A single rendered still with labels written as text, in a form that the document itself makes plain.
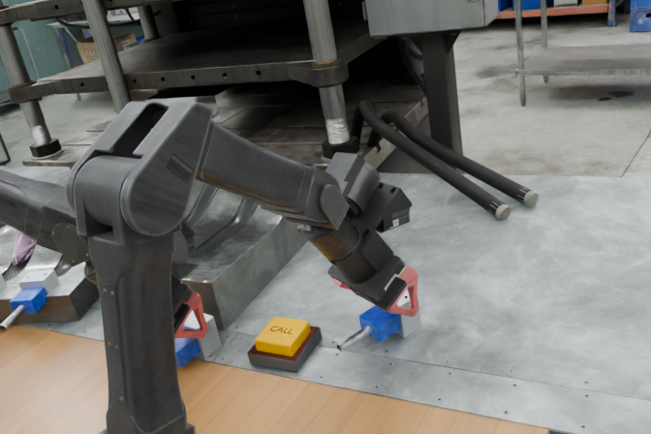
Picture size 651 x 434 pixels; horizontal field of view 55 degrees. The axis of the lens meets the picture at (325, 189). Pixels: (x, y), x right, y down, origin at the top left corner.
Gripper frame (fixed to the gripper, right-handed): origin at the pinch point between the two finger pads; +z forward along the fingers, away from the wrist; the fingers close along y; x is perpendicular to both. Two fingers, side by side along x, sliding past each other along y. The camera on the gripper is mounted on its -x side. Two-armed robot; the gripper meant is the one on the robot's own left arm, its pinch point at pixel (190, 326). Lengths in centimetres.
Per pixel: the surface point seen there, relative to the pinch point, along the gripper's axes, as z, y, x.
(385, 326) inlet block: 7.3, -26.1, -10.5
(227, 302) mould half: 4.4, 0.2, -6.5
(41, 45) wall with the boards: 212, 726, -322
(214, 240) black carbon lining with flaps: 5.4, 11.3, -16.8
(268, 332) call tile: 3.0, -11.4, -3.6
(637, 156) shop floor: 212, -4, -203
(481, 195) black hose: 28, -22, -48
